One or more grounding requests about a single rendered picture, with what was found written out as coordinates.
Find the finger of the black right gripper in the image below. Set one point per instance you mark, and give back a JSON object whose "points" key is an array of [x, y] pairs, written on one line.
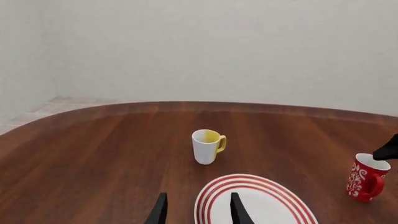
{"points": [[388, 149]]}

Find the red mug with white pattern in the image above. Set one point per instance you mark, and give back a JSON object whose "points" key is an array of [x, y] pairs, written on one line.
{"points": [[362, 183]]}

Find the white and yellow mug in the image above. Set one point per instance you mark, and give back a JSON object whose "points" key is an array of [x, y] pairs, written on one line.
{"points": [[205, 148]]}

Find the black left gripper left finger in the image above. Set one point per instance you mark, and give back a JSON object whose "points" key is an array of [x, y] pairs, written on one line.
{"points": [[159, 211]]}

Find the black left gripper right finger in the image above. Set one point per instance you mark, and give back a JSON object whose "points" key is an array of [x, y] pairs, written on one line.
{"points": [[238, 211]]}

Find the white plate with red rings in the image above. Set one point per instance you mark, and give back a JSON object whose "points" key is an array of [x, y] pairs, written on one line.
{"points": [[273, 205]]}

